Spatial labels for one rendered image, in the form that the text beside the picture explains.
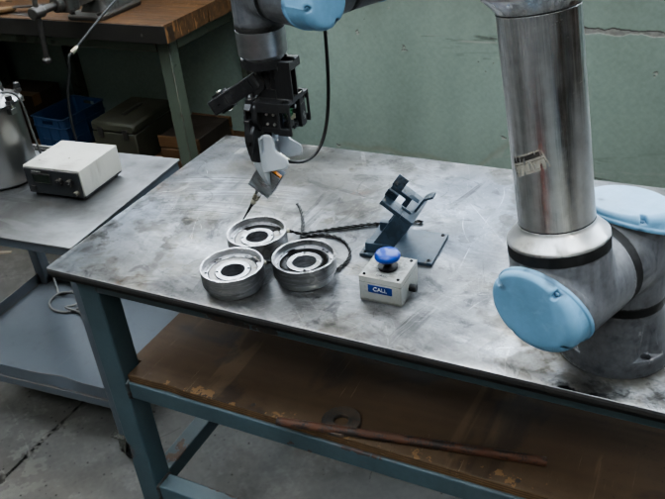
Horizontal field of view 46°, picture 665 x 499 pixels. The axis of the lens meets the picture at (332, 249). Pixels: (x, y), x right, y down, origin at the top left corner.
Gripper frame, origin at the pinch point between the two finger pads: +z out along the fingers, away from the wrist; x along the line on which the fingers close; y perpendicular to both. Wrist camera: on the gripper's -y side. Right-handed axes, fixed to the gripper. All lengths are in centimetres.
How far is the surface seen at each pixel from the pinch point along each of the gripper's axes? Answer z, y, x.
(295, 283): 13.0, 8.8, -11.5
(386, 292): 12.7, 23.7, -10.1
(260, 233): 12.7, -3.8, 0.7
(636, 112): 48, 48, 153
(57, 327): 74, -94, 28
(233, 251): 11.7, -4.6, -7.6
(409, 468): 42, 29, -17
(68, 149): 19, -77, 35
